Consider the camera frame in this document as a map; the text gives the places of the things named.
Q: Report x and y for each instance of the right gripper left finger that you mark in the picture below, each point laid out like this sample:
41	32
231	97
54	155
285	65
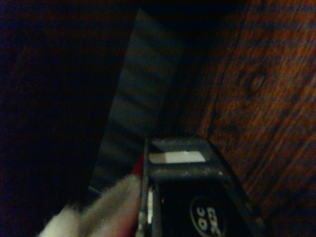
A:
149	217

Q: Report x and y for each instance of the brown shoe rack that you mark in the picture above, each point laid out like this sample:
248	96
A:
259	98

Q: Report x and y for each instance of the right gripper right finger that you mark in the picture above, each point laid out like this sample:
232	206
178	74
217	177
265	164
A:
182	172

